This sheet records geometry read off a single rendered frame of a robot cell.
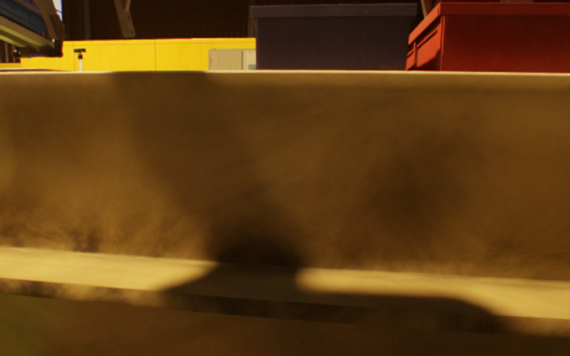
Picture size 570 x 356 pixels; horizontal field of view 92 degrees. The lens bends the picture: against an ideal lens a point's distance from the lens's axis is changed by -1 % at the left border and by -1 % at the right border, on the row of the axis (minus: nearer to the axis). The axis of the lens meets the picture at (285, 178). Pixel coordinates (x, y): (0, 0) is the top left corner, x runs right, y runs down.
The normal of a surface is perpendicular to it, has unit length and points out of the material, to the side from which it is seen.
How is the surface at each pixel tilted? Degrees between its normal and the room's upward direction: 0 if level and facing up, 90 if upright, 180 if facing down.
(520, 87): 90
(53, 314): 90
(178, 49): 90
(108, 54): 90
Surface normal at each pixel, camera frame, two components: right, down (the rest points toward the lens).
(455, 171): -0.11, 0.16
